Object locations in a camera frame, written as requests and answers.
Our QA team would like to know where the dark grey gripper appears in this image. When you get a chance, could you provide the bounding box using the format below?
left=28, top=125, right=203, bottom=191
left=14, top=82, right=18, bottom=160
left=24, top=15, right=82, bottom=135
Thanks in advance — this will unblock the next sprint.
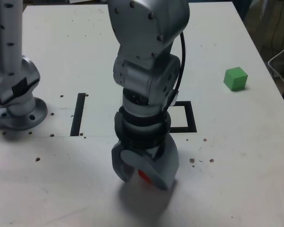
left=111, top=135, right=180, bottom=191

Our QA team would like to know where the red cube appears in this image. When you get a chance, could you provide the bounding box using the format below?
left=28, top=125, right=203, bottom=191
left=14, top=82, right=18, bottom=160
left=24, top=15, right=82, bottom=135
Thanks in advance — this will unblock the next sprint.
left=137, top=169, right=152, bottom=184

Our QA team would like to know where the green cube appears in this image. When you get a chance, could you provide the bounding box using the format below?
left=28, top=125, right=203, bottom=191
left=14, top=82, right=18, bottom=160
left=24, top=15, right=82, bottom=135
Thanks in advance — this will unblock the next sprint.
left=223, top=67, right=249, bottom=92

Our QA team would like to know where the black tape square outline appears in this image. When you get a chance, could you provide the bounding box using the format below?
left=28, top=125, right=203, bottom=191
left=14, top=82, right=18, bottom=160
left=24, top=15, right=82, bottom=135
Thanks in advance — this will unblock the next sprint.
left=169, top=101, right=197, bottom=133

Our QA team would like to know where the black tape strip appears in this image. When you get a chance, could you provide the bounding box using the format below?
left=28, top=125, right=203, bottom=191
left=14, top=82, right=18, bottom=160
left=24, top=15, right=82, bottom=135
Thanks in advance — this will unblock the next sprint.
left=70, top=93, right=87, bottom=137

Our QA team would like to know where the black camera cable on arm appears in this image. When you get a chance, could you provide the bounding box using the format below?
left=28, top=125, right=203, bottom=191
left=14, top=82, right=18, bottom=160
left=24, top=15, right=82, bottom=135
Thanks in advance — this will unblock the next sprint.
left=164, top=32, right=186, bottom=112

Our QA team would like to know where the white background cable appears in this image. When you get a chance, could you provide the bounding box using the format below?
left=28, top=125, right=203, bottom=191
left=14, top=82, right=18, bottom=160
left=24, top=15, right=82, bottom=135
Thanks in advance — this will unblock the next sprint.
left=267, top=40, right=284, bottom=88

